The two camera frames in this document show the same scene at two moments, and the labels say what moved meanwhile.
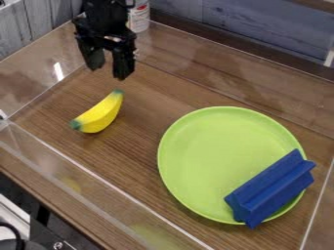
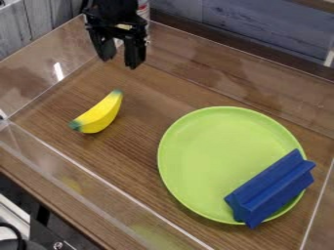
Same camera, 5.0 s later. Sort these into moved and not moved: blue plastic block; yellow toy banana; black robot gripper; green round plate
Moved: black robot gripper
Not moved: yellow toy banana; green round plate; blue plastic block
